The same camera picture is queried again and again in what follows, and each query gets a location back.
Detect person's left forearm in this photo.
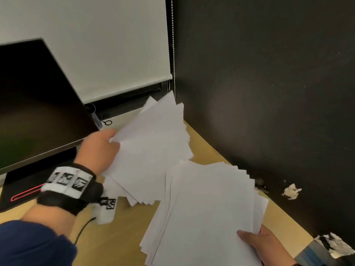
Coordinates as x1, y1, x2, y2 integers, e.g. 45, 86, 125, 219
0, 203, 78, 266

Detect black monitor stand red line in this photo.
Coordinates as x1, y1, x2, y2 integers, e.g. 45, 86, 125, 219
0, 145, 85, 213

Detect person's right hand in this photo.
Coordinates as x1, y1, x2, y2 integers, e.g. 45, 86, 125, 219
237, 224, 297, 266

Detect black white marker wrist band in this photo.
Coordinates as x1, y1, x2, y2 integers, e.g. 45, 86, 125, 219
37, 163, 117, 225

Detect person's left hand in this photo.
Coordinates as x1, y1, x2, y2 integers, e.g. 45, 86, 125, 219
73, 129, 120, 178

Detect metal bead chain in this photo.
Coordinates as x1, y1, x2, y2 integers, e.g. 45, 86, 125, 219
167, 0, 177, 93

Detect black computer monitor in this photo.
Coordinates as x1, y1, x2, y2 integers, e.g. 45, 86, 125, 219
0, 38, 101, 175

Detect grey blue striped object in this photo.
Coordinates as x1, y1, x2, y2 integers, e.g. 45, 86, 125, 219
293, 240, 334, 266

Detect thin black cable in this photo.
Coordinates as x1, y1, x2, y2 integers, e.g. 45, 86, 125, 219
73, 217, 97, 245

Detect fanned white paper sheets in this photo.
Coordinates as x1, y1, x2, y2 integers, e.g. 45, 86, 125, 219
102, 90, 195, 207

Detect large stack of white paper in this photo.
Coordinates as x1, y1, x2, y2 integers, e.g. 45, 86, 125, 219
139, 160, 270, 266

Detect blue pen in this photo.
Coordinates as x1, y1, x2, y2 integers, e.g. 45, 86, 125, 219
88, 103, 102, 129

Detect white roller blind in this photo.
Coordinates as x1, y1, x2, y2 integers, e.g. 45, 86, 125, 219
0, 0, 173, 104

